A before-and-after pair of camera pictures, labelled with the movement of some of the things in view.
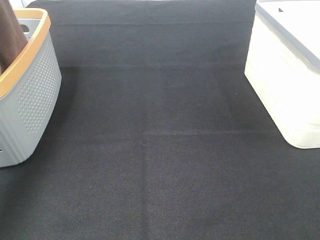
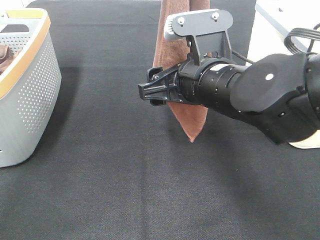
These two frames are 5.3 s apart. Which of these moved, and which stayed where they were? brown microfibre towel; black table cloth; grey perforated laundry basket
Moved: brown microfibre towel
Stayed: grey perforated laundry basket; black table cloth
